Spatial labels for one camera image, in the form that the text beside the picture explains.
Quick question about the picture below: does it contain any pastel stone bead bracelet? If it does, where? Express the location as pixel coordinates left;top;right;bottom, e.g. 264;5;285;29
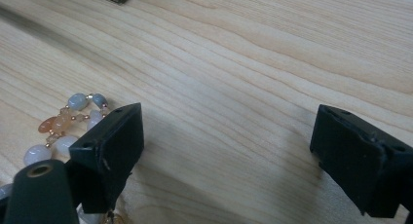
0;93;126;224

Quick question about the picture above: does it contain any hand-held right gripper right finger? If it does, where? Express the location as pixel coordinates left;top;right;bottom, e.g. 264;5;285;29
309;103;413;219

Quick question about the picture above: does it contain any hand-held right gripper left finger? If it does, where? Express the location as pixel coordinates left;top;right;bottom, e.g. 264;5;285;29
63;102;145;215

